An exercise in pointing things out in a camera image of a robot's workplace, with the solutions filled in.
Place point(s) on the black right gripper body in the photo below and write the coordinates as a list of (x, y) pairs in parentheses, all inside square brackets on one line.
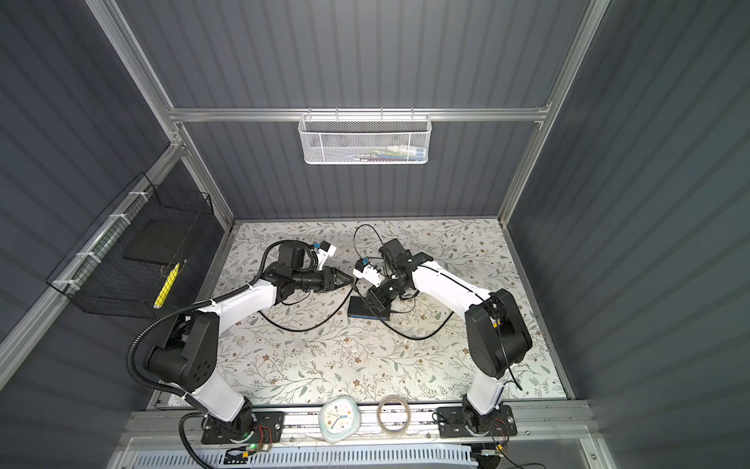
[(386, 293)]

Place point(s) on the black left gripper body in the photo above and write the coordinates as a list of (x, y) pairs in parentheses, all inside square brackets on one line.
[(313, 280)]

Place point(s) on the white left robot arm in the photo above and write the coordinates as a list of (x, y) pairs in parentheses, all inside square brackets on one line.
[(178, 353)]

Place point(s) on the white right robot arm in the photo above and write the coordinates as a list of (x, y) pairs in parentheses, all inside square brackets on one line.
[(497, 335)]

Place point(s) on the white analog clock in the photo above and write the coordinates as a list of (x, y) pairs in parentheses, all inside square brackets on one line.
[(339, 419)]

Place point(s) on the white wire mesh basket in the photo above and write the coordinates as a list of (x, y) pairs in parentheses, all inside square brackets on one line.
[(365, 142)]

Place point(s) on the black wire wall basket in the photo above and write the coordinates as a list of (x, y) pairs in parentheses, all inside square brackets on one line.
[(119, 270)]

